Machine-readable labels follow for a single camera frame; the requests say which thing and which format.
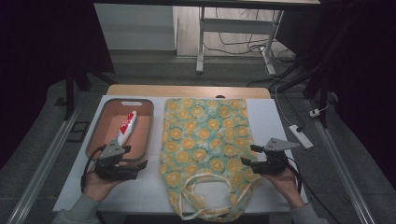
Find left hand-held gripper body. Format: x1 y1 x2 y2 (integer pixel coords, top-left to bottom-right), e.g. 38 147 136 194
93 139 140 182

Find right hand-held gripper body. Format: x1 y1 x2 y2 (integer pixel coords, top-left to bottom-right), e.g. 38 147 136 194
251 137 301 175

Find red and white toothpaste tube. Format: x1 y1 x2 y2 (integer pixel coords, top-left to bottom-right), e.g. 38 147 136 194
116 109 138 147

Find pink plastic basket grey rim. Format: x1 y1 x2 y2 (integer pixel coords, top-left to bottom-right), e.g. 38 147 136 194
85 97 155 163

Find yellow floral fabric tote bag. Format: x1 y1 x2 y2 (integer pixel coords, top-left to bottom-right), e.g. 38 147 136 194
159 97 263 223

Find person's left hand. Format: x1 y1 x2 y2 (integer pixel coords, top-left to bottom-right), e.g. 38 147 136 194
81 169 126 203

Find person's right hand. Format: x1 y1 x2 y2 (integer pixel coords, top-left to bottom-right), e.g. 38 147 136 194
261 167 305 209

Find white power strip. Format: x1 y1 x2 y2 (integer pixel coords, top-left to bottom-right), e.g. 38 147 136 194
288 123 315 150

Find white table mat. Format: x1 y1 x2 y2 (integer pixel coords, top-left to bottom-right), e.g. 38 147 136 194
52 94 309 217

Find black stand leg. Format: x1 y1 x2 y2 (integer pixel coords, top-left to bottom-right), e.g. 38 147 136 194
64 63 77 121

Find dark curtain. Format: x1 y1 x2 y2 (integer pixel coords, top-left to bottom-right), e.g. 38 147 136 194
0 0 116 171
303 0 396 190

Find white cabinet panel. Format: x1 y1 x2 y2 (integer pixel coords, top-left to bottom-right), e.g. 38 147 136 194
93 3 177 51

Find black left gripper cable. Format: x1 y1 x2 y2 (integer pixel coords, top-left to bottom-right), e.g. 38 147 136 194
79 144 107 194

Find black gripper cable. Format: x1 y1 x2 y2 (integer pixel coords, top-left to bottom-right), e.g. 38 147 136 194
79 144 107 194
285 155 344 224

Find white power strip cable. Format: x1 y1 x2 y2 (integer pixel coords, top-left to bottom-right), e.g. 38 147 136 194
273 63 297 129

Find black rectangular floor frame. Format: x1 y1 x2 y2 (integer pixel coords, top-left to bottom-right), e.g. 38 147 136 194
66 119 91 145

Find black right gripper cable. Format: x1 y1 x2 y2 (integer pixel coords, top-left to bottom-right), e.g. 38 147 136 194
285 155 344 224

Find metal floor rail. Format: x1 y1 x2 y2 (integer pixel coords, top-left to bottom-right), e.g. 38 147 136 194
306 98 376 224
6 105 82 224

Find black cables on floor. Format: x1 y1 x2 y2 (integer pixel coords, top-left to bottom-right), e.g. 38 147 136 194
203 8 297 64

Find white metal desk frame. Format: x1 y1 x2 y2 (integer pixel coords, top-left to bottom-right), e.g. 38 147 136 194
195 6 285 76

